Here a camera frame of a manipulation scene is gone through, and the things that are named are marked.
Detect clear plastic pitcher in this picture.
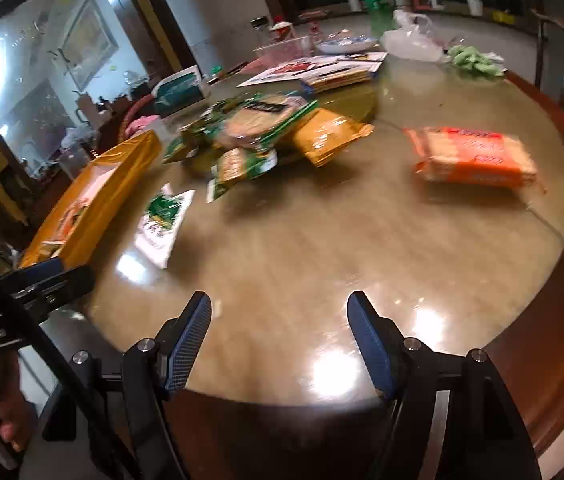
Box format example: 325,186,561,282
56,127,97,181

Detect green plastic bottle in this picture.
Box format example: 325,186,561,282
359,0,393,36

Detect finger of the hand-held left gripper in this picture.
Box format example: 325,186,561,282
0,257,67,291
26,266,96,313

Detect white plate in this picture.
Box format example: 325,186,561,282
314,34,379,55

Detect orange cracker package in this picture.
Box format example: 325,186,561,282
404,126,545,196

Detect green and white bag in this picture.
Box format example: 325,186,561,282
151,66,211,117

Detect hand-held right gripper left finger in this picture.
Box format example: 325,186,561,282
69,290,213,480

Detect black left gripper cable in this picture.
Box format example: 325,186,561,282
0,260,132,480

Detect white plastic bag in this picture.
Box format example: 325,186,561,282
381,9,450,63

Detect red basket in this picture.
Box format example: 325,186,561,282
116,95,160,143

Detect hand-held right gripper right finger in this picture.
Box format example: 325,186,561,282
346,290,545,480

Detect gold tray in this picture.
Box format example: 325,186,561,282
19,130,163,268

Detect clear plastic container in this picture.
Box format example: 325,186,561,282
253,35,313,60

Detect white green snack packet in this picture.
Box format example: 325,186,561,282
134,183,197,270

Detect large green cracker packet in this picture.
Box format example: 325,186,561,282
197,92,320,151

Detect pink cloth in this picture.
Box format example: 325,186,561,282
129,115,163,138

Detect printed paper sheets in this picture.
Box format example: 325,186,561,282
237,51,389,88

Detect framed picture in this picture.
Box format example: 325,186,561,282
56,0,120,92

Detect yellow snack packet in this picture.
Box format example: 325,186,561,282
292,108,375,167

